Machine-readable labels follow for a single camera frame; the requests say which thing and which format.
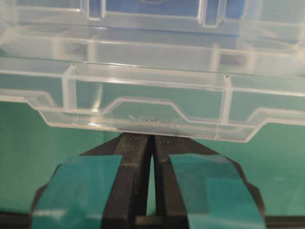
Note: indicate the left gripper black left finger teal tape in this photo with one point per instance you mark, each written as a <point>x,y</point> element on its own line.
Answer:
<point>103,188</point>

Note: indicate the left gripper black right finger teal tape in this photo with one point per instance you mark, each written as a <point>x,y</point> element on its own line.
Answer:
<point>198,188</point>

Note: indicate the clear plastic box lid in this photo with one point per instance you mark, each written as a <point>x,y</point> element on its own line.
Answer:
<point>151,88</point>

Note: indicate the clear plastic storage box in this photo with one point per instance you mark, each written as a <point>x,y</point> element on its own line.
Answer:
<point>263,37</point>

